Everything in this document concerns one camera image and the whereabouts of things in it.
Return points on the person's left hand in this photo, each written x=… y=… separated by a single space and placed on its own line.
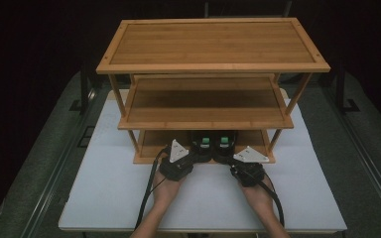
x=166 y=193

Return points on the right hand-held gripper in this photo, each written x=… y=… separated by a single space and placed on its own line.
x=249 y=173

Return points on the person's right hand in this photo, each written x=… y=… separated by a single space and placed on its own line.
x=258 y=198

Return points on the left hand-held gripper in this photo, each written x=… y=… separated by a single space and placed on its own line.
x=177 y=168

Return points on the black sandal with green accents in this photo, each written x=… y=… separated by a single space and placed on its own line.
x=224 y=145
x=202 y=145

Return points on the metal floor rail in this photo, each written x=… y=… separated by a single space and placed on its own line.
x=367 y=155
x=58 y=172

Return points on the black metal stand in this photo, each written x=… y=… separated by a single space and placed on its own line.
x=341 y=89
x=84 y=89

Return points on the three-tier wooden shelf rack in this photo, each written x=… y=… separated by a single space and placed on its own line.
x=211 y=43

